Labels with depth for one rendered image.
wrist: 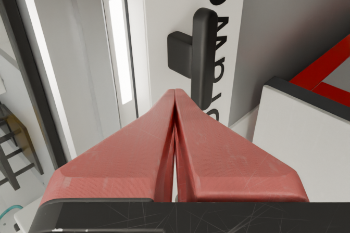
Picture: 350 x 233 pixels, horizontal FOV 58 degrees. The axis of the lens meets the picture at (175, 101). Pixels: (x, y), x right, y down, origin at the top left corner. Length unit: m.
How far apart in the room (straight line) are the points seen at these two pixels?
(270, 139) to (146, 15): 0.26
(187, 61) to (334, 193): 0.27
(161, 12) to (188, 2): 0.03
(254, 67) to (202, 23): 0.21
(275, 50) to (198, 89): 0.23
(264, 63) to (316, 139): 0.11
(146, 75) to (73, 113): 0.06
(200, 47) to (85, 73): 0.08
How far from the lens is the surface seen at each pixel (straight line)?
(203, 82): 0.21
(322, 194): 0.43
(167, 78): 0.24
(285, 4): 0.41
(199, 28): 0.20
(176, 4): 0.22
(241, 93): 0.39
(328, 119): 0.36
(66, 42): 0.20
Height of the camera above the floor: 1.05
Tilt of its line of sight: 34 degrees down
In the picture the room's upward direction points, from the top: 121 degrees counter-clockwise
